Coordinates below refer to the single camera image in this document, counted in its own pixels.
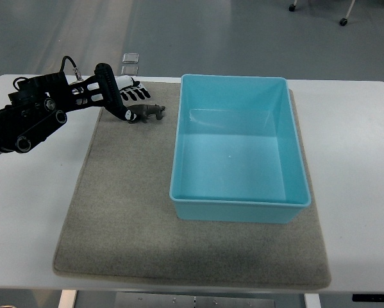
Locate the white table leg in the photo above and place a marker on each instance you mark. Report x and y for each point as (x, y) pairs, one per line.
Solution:
(67, 299)
(312, 300)

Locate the brown hippo toy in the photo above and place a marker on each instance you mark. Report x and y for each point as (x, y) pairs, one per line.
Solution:
(141, 112)

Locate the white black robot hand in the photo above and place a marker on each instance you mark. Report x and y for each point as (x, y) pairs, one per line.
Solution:
(131, 89)

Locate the right caster wheel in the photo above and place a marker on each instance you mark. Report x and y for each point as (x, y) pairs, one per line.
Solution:
(343, 22)

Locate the blue plastic box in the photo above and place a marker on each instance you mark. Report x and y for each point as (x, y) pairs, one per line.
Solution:
(237, 153)

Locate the upper floor outlet plate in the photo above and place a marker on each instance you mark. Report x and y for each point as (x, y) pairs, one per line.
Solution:
(130, 58)

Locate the grey felt mat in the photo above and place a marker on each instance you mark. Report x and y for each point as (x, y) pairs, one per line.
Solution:
(122, 226)

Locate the white table leg left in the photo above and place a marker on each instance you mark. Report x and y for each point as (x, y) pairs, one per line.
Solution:
(67, 299)

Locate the caster wheel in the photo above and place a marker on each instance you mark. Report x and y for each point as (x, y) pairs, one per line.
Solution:
(292, 8)
(343, 22)

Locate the white table leg right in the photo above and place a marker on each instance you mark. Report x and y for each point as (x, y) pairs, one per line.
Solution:
(312, 300)

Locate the black table control panel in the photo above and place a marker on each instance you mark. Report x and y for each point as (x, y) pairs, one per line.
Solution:
(378, 298)

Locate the left caster wheel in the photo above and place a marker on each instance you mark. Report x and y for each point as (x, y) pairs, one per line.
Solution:
(292, 8)

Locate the lower floor outlet plate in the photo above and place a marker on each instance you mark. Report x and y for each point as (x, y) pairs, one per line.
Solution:
(130, 70)

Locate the floor outlet plate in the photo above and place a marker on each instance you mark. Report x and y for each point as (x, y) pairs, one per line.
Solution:
(130, 58)
(130, 70)

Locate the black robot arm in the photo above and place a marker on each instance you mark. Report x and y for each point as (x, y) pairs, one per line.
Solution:
(40, 105)

